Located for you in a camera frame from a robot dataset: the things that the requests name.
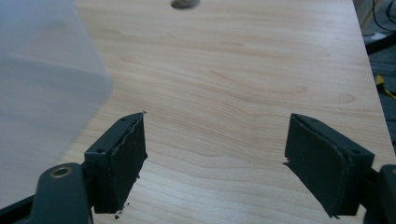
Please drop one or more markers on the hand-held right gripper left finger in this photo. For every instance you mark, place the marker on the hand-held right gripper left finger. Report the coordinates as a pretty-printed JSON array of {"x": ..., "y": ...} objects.
[{"x": 115, "y": 161}]

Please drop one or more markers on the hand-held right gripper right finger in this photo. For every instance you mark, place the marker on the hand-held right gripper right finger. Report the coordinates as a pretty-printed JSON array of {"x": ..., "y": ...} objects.
[{"x": 323, "y": 161}]

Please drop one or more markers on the clear plastic storage box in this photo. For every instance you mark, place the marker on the clear plastic storage box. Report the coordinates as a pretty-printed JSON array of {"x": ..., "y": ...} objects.
[{"x": 46, "y": 77}]

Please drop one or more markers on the yellow black floor tape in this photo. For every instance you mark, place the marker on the yellow black floor tape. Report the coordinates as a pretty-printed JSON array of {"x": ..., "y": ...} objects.
[{"x": 380, "y": 81}]

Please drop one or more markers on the black metal stand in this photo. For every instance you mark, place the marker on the black metal stand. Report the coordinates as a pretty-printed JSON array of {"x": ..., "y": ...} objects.
[{"x": 381, "y": 44}]

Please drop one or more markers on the small grey object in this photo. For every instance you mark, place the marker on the small grey object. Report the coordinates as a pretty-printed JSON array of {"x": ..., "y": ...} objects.
[{"x": 185, "y": 3}]

